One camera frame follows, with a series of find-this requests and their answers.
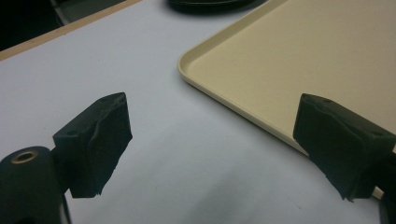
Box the beige plastic tray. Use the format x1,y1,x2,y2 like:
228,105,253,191
177,0,396,200

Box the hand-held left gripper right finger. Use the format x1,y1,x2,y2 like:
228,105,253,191
292,92,396,203

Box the grey metal stand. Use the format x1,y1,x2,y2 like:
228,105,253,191
49,0,71,26

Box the black round object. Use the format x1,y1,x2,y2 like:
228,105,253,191
166,0,269,15

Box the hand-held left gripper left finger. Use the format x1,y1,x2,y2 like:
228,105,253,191
51,91,134,200

